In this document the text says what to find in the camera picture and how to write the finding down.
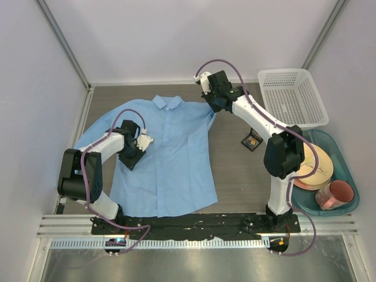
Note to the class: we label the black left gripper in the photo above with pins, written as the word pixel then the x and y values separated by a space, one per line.
pixel 130 164

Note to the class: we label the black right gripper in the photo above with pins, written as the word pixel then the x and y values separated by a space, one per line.
pixel 215 108

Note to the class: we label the light blue button shirt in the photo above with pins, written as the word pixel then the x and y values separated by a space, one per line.
pixel 174 177

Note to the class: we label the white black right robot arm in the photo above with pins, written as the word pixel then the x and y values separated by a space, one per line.
pixel 284 147

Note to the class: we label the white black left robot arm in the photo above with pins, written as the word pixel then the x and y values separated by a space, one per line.
pixel 81 177

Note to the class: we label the black brooch box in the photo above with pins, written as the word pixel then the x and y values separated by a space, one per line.
pixel 252 141

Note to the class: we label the white plastic mesh basket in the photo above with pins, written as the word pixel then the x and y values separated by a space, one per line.
pixel 291 96

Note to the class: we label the pink plate under cream plate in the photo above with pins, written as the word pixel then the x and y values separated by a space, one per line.
pixel 300 184

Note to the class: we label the cream bird pattern plate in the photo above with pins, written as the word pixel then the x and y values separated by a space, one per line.
pixel 325 166

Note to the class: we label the teal plastic tray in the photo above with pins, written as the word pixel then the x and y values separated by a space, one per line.
pixel 305 199

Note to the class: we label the pink ceramic mug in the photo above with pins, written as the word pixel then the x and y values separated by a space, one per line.
pixel 335 194

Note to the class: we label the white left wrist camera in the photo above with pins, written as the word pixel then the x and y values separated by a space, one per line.
pixel 144 140

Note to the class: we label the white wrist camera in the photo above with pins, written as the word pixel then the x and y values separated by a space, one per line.
pixel 144 140
pixel 203 81

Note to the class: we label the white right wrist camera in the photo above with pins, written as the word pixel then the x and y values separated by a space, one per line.
pixel 203 81

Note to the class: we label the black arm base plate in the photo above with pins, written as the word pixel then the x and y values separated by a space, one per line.
pixel 197 227

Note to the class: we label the white slotted cable duct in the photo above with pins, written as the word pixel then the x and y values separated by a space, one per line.
pixel 118 243

